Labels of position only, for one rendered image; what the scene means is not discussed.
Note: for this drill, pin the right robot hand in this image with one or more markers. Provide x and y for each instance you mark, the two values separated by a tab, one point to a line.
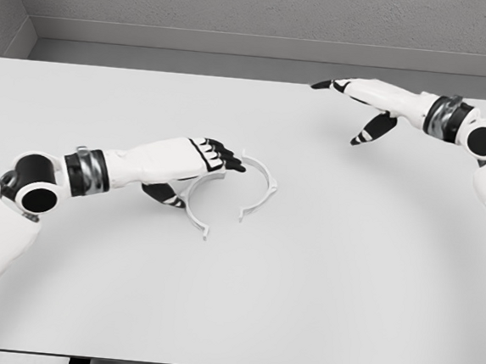
376	95

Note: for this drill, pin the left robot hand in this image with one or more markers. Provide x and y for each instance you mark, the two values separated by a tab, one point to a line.
173	156

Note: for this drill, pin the white pipe clamp half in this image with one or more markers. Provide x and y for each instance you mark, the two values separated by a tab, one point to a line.
193	209
264	184

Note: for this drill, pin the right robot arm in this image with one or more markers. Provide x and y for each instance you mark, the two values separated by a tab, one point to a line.
476	138

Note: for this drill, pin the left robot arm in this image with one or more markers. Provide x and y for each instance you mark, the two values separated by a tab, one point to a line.
33	197

